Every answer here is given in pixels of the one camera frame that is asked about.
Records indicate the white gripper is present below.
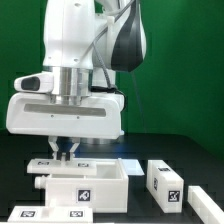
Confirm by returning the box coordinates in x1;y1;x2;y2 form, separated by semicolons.
6;93;124;161

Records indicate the white cabinet box body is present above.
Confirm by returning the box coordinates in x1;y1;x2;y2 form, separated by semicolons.
35;158;129;213

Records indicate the white cabinet door panel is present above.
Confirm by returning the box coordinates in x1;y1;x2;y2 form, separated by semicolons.
27;158;97;176

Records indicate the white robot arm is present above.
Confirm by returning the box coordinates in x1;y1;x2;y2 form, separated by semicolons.
6;0;146;160

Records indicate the white cabinet block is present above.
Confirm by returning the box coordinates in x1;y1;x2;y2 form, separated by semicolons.
146;160;184;213

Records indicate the white marker sheet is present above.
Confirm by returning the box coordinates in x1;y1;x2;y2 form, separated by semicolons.
122;159;144;176

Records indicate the white door panel front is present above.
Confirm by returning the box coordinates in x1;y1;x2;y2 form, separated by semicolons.
8;201;93;224

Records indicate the white bar piece right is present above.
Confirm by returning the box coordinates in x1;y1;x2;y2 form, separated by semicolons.
188;186;224;224

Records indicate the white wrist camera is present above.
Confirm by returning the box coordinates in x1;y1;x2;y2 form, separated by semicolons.
14;72;54;93

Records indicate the grey corrugated cable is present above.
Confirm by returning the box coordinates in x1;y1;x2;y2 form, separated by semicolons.
81;0;138;93

